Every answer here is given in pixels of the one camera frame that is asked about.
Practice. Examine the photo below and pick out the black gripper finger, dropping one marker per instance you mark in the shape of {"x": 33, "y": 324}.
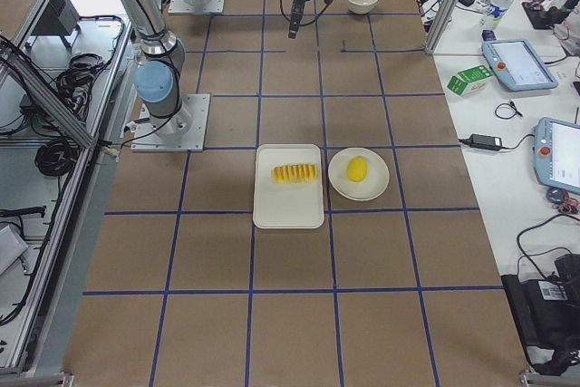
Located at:
{"x": 294, "y": 26}

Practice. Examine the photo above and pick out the white round plate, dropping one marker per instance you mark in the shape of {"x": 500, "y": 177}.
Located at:
{"x": 372, "y": 187}

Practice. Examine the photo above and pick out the yellow lemon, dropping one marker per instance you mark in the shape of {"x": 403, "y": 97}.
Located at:
{"x": 357, "y": 169}

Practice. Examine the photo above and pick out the green white carton box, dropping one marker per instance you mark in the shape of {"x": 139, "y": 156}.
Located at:
{"x": 470, "y": 80}

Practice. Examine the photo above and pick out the white rectangular tray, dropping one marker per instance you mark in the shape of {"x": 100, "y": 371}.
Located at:
{"x": 279, "y": 205}

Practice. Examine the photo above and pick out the plastic water bottle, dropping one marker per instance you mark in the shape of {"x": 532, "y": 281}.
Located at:
{"x": 493, "y": 13}

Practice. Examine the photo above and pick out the black power adapter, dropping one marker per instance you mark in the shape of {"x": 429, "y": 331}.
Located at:
{"x": 485, "y": 142}

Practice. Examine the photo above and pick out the blue teach pendant upper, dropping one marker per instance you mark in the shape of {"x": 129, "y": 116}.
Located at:
{"x": 517, "y": 65}

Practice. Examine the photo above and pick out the blue teach pendant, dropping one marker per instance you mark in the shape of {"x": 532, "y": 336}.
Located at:
{"x": 556, "y": 154}
{"x": 517, "y": 65}

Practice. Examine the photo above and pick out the blue teach pendant lower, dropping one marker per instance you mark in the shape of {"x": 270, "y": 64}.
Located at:
{"x": 556, "y": 154}

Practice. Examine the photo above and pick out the aluminium frame post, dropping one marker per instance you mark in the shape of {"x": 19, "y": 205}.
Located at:
{"x": 444, "y": 2}

